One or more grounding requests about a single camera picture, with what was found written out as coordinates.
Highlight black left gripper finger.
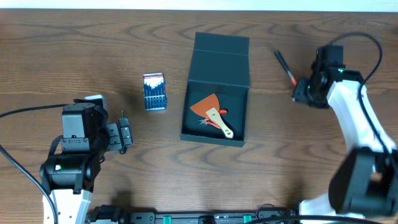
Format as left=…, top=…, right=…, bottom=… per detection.
left=106, top=123, right=123, bottom=151
left=119, top=118, right=133, bottom=154

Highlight small hammer red black handle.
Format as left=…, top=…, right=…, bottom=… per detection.
left=274, top=50, right=297, bottom=86

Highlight orange scraper wooden handle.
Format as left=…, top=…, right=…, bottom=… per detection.
left=190, top=93, right=234, bottom=139

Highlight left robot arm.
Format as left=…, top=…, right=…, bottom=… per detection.
left=40, top=95, right=133, bottom=223

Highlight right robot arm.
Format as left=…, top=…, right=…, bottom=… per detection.
left=274, top=44, right=397, bottom=223

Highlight blue precision screwdriver set case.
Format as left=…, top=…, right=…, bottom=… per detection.
left=143, top=73, right=167, bottom=111

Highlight black open gift box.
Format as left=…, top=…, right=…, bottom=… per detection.
left=180, top=32, right=250, bottom=147

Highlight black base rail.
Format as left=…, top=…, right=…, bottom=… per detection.
left=84, top=204, right=298, bottom=224

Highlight red handled pliers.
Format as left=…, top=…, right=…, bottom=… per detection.
left=198, top=109, right=228, bottom=129

